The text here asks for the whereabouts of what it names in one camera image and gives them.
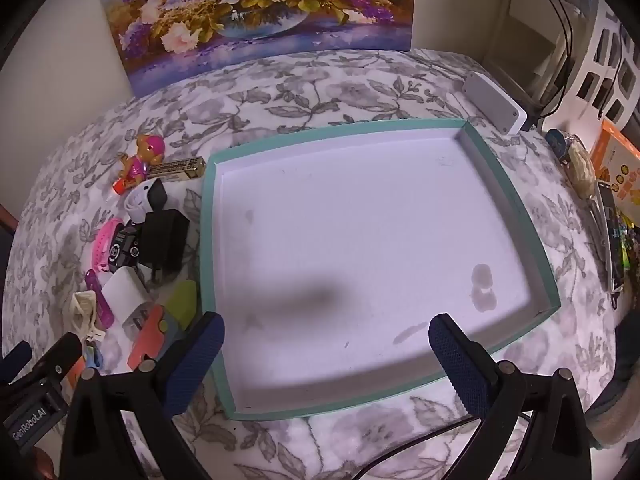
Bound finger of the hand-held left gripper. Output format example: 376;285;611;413
0;342;33;386
22;334;83;385

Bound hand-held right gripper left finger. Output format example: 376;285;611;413
60;311;226;480

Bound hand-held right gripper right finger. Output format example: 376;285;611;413
428;313;593;480

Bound orange white tube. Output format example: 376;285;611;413
64;359;87;397

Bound coral and blue block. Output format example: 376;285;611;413
127;305;176;373

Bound coral blue green block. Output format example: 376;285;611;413
162;280;199;346

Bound purple lighter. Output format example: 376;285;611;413
84;269;117;328

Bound white charger plug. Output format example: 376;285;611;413
100;266;153;333

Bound black charger plug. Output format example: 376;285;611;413
137;207;191;286

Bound pink watch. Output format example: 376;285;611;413
91;217;126;273

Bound black toy car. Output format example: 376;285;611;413
107;225;146;267

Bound white wrist band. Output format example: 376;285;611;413
124;178;168;223

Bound teal rimmed white tray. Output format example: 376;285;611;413
200;118;562;422

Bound patterned metal hair clip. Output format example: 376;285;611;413
149;156;207;181

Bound pink dog toy figure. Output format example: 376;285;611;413
112;132;168;197

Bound person's left hand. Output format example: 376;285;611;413
30;451;55;480

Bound dark blue cloth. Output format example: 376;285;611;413
585;310;640;426

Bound beige fleece cloth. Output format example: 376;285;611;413
594;400;640;453

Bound smartphone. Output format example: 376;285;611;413
597;180;627;294

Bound colourful small packets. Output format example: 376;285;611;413
617;210;640;282

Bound orange book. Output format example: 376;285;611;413
590;120;640;221

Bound white rectangular box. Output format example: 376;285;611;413
462;71;528;135

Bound white wooden rack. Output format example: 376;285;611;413
482;0;576;107

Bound flower painting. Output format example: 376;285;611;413
95;0;417;98

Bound white cutout panel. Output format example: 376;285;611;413
570;7;640;131

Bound black hanging cable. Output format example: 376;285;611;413
546;0;574;117

